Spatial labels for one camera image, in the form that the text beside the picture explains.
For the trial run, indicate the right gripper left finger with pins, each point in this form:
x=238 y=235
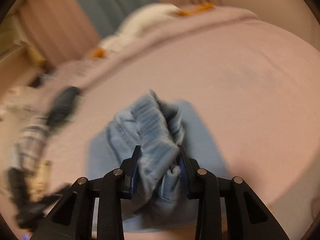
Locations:
x=72 y=215

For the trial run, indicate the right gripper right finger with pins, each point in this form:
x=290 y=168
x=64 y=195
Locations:
x=247 y=216

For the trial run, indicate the light blue denim pants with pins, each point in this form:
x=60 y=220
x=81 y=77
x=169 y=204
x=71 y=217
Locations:
x=159 y=128

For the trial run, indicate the plaid pillow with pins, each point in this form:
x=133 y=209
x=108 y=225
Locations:
x=27 y=150

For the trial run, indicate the dark folded jeans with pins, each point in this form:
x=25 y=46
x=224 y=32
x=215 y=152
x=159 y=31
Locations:
x=62 y=106

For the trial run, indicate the pink bed sheet mattress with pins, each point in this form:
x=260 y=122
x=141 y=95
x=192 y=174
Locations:
x=255 y=86

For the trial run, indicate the pink folded duvet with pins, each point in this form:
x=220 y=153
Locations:
x=85 y=73

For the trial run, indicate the pink curtain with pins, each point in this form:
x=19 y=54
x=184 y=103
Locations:
x=59 y=29

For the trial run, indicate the white goose plush toy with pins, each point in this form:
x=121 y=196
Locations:
x=139 y=22

